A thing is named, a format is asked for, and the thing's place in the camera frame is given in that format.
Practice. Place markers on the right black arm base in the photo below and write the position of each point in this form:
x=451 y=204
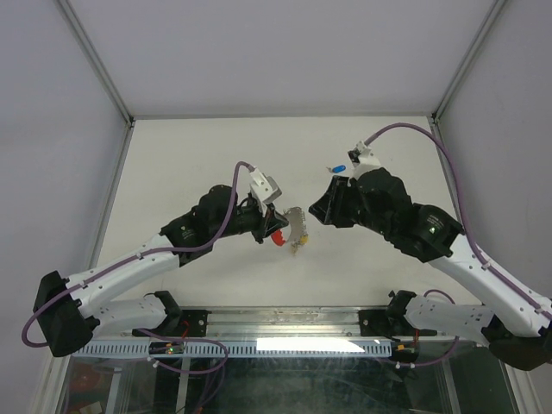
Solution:
x=388 y=321

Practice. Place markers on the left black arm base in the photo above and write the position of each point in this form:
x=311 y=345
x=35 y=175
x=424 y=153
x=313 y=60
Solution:
x=190 y=321

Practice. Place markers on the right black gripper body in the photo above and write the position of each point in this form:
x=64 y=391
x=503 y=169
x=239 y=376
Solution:
x=346 y=209

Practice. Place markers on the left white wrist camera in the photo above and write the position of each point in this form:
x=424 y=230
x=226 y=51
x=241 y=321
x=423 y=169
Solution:
x=264 y=189

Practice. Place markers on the white slotted cable duct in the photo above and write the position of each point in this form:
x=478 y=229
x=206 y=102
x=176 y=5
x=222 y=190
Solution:
x=259 y=348

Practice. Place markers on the red silver carabiner keyring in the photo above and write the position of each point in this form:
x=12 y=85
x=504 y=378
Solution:
x=290 y=236

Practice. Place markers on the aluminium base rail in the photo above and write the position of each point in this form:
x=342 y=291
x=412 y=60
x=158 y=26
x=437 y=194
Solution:
x=284 y=321

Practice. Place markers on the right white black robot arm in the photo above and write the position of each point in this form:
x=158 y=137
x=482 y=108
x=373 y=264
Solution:
x=516 y=333

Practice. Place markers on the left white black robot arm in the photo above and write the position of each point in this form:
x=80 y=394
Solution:
x=185 y=239

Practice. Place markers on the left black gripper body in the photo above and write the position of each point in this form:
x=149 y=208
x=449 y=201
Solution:
x=255 y=222

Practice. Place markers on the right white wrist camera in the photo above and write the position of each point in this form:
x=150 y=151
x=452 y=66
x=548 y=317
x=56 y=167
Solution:
x=363 y=160

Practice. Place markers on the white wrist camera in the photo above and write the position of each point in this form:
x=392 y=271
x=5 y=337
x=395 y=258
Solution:
x=264 y=189
x=363 y=160

